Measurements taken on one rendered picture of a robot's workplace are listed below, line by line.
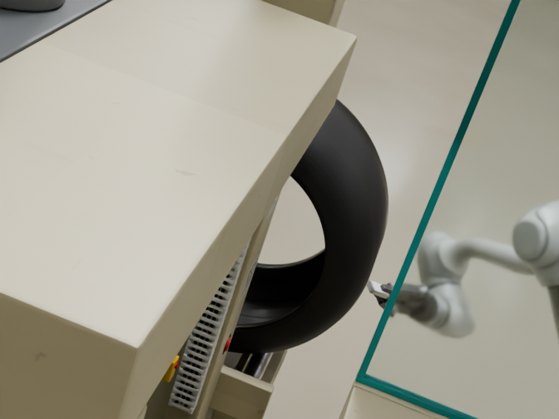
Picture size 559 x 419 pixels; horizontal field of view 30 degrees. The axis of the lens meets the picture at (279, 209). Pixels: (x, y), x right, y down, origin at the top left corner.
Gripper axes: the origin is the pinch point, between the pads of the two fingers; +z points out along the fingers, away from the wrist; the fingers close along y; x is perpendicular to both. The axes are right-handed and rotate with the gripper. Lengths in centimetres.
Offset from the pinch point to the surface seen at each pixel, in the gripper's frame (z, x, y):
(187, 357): 67, -28, 8
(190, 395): 62, -32, 14
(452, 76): -395, 348, 81
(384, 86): -317, 316, 102
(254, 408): 40, -30, 17
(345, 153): 50, 0, -30
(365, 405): 67, -56, -25
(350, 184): 48, -5, -27
